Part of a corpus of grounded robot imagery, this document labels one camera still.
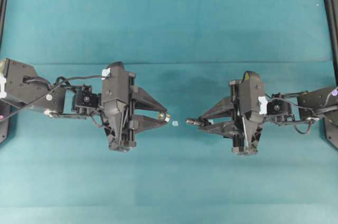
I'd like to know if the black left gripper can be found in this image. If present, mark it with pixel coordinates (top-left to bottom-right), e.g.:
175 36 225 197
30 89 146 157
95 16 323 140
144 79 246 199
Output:
100 61 168 152

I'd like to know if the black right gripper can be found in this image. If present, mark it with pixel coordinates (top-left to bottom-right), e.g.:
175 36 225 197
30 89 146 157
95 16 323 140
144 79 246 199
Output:
196 71 265 155

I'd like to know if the silver metal washer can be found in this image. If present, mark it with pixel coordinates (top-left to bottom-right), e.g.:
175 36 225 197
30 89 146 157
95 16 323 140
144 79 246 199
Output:
158 112 171 123

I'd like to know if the dark metal shaft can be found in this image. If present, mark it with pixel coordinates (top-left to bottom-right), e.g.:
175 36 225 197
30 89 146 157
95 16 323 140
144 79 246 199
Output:
186 118 203 126

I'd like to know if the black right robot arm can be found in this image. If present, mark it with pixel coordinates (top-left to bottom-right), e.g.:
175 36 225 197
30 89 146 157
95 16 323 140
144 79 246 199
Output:
186 71 337 156

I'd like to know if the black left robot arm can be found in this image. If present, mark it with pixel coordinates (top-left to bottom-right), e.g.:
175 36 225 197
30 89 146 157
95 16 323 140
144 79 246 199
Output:
1 58 170 152

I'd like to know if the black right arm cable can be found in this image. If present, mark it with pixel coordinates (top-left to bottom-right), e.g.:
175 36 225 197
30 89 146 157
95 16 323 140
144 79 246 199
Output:
266 86 338 135

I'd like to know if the black left base frame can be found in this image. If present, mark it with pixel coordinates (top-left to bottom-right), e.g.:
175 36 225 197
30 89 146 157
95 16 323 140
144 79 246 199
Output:
1 0 11 144

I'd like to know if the black base frame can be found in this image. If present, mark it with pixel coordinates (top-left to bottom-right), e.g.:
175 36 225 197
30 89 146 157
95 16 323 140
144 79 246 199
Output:
1 0 11 144
324 0 337 149

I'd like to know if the black right base frame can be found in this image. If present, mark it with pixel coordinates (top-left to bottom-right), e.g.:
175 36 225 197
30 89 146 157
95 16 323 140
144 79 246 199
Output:
324 0 337 149

